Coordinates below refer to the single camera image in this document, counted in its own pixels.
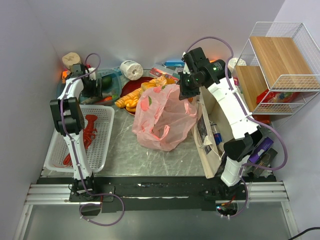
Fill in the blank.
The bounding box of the pink plastic grocery bag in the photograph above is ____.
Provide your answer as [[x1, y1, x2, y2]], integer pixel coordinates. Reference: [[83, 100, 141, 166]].
[[132, 84, 198, 152]]

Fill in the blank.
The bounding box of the Pocari Sweat water bottle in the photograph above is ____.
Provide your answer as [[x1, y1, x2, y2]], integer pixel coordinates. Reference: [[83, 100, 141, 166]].
[[210, 122, 219, 138]]

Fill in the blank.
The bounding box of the beige canvas tote bag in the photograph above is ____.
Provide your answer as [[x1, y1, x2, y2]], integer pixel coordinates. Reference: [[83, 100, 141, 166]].
[[191, 87, 234, 179]]

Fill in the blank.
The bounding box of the Red Bull can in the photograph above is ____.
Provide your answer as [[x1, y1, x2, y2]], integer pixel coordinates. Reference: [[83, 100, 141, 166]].
[[213, 132, 223, 145]]

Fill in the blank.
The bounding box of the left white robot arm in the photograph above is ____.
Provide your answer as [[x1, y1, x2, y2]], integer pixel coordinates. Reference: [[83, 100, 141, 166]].
[[50, 63, 97, 201]]

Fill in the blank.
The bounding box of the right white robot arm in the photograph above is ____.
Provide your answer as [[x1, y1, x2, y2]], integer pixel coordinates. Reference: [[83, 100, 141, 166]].
[[179, 47, 264, 187]]

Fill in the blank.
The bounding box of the teal plastic tray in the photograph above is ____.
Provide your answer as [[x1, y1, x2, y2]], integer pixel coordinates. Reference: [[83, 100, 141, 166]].
[[50, 64, 122, 109]]

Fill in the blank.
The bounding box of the toy carrot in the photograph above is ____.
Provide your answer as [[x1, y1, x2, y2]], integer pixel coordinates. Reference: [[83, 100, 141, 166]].
[[102, 96, 113, 102]]

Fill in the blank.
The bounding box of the croissant bread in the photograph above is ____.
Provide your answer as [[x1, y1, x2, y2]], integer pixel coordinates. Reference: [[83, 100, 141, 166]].
[[140, 76, 176, 91]]

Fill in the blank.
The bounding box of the blue flat box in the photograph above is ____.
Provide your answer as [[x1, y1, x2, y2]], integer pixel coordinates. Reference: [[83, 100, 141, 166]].
[[164, 59, 185, 68]]

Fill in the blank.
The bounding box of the orange box under roll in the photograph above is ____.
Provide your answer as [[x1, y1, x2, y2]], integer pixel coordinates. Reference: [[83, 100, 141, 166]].
[[61, 70, 69, 84]]

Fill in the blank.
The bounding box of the brown toilet paper roll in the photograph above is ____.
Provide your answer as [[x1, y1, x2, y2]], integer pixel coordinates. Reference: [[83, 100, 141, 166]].
[[62, 52, 82, 70]]

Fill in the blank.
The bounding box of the red toothpaste box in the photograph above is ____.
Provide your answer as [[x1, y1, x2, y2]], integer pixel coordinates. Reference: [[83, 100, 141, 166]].
[[149, 67, 180, 82]]

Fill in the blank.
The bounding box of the twisted orange bread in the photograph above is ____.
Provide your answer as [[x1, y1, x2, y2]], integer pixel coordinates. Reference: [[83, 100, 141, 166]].
[[115, 87, 142, 109]]

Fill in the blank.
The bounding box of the red round plate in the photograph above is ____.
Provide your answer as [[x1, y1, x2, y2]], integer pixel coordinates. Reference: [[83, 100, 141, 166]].
[[120, 77, 152, 115]]

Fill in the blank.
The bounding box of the red toy lobster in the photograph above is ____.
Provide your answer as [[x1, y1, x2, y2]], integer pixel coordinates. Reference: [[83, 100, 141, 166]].
[[53, 114, 98, 168]]

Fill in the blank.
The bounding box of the white toilet paper roll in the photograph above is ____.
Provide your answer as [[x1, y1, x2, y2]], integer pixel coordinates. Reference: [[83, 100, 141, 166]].
[[119, 60, 144, 81]]

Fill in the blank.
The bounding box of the white paper cup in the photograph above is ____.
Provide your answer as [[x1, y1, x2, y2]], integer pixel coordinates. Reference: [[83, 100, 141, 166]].
[[227, 57, 247, 74]]

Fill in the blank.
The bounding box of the white perforated plastic basket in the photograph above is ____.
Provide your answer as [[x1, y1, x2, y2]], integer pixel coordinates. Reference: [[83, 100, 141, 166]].
[[44, 105, 115, 173]]

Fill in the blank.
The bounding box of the red candy bag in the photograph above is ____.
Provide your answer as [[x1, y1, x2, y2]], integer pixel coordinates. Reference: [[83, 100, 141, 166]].
[[256, 89, 300, 104]]

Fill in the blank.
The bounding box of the red snack packet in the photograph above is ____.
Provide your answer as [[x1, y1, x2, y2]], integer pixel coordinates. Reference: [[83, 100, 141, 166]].
[[252, 114, 271, 125]]

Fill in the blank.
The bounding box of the purple box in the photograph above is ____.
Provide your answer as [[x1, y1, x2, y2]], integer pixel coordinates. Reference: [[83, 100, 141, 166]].
[[248, 137, 274, 164]]

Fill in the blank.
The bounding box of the white wire shelf rack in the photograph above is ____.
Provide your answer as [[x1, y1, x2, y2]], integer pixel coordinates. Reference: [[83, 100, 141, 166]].
[[232, 21, 320, 116]]

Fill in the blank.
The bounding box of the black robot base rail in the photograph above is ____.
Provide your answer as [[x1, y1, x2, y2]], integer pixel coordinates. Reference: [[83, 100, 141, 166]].
[[69, 176, 246, 213]]

